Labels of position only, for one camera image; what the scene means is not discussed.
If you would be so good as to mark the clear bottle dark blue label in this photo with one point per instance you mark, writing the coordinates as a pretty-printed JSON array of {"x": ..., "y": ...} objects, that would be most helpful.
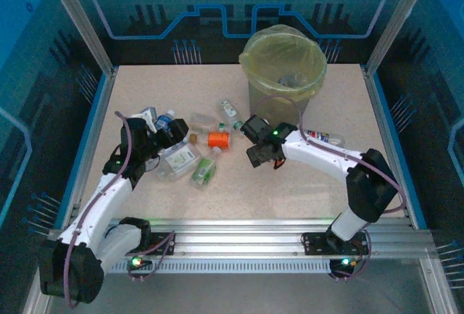
[{"x": 163, "y": 120}]

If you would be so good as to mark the large square bottle white label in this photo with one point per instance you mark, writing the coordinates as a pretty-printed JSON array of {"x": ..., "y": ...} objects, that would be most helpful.
[{"x": 179, "y": 161}]

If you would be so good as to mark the cola bottle blue cap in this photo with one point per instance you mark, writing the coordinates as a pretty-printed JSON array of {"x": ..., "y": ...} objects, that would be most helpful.
[{"x": 326, "y": 136}]

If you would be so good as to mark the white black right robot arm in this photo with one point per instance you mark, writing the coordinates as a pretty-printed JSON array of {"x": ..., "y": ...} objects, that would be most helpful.
[{"x": 319, "y": 154}]

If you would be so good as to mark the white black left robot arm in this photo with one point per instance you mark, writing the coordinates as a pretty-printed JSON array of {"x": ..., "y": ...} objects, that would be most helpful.
[{"x": 101, "y": 205}]

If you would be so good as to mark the grey waste bin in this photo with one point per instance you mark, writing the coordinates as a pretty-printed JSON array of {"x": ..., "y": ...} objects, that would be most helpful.
[{"x": 275, "y": 111}]

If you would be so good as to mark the bin with yellow bag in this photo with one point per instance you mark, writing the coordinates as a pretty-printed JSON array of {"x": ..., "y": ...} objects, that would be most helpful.
[{"x": 253, "y": 60}]

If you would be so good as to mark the clear bottle green neck band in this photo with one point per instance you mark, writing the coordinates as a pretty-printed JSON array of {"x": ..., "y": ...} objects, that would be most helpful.
[{"x": 237, "y": 125}]

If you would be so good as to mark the clear bottle orange label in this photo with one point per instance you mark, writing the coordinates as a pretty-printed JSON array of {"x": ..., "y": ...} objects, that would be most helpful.
[{"x": 218, "y": 140}]

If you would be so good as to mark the clear bottle white green label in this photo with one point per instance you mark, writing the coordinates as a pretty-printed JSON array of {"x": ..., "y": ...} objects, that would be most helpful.
[{"x": 228, "y": 108}]

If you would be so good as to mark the aluminium side rail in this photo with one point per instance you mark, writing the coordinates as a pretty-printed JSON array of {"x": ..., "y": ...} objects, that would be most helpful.
[
  {"x": 440, "y": 292},
  {"x": 106, "y": 94}
]

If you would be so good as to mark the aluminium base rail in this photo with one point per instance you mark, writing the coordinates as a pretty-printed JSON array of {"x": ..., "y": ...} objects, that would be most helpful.
[{"x": 235, "y": 236}]

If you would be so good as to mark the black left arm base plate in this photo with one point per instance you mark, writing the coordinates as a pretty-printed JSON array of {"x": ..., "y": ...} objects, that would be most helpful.
[{"x": 159, "y": 239}]

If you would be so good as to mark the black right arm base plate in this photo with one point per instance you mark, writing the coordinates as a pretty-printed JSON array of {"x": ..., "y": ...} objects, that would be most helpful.
[{"x": 315, "y": 243}]

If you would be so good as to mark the aluminium frame post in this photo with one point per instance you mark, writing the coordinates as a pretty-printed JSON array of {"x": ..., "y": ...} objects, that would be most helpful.
[
  {"x": 402, "y": 13},
  {"x": 78, "y": 20}
]

